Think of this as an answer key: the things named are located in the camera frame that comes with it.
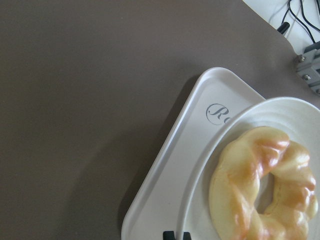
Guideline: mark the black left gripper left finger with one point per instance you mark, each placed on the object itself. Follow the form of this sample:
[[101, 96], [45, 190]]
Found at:
[[168, 235]]

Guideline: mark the white round plate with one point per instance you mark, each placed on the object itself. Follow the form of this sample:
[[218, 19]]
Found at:
[[297, 118]]

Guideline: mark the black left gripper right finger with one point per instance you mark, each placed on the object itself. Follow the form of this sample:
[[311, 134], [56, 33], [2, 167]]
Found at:
[[187, 236]]

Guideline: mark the glazed twisted donut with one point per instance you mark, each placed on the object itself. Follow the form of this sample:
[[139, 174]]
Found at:
[[263, 188]]

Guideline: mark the aluminium frame post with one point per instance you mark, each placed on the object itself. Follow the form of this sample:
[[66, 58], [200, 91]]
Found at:
[[307, 66]]

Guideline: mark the white rectangular tray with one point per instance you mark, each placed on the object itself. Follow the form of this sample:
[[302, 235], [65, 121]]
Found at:
[[217, 96]]

